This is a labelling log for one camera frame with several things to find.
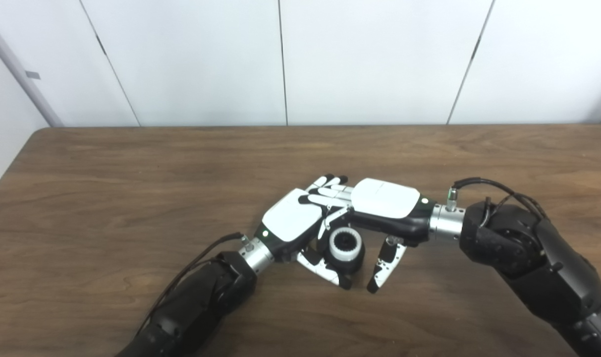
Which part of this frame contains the white ring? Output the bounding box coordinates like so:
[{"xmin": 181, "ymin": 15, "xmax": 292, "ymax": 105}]
[{"xmin": 328, "ymin": 228, "xmax": 362, "ymax": 263}]

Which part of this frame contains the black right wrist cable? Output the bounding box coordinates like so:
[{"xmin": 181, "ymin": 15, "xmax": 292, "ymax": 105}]
[{"xmin": 446, "ymin": 178, "xmax": 548, "ymax": 229}]

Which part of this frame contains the gray wall corner post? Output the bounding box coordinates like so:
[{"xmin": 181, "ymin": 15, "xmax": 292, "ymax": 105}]
[{"xmin": 0, "ymin": 10, "xmax": 64, "ymax": 127}]

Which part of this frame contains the round black part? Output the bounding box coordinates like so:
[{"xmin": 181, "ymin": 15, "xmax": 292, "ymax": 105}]
[{"xmin": 323, "ymin": 227, "xmax": 366, "ymax": 274}]

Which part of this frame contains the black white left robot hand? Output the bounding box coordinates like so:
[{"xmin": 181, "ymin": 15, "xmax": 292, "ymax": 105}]
[{"xmin": 253, "ymin": 174, "xmax": 353, "ymax": 291}]

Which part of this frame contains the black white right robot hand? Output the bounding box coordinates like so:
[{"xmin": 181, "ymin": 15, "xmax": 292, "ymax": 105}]
[{"xmin": 299, "ymin": 178, "xmax": 436, "ymax": 294}]

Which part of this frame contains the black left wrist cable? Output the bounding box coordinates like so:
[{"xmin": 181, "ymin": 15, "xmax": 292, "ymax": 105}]
[{"xmin": 134, "ymin": 232, "xmax": 254, "ymax": 338}]

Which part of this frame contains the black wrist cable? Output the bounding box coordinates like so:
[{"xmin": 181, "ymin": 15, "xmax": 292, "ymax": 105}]
[
  {"xmin": 446, "ymin": 178, "xmax": 548, "ymax": 229},
  {"xmin": 134, "ymin": 232, "xmax": 254, "ymax": 338}
]

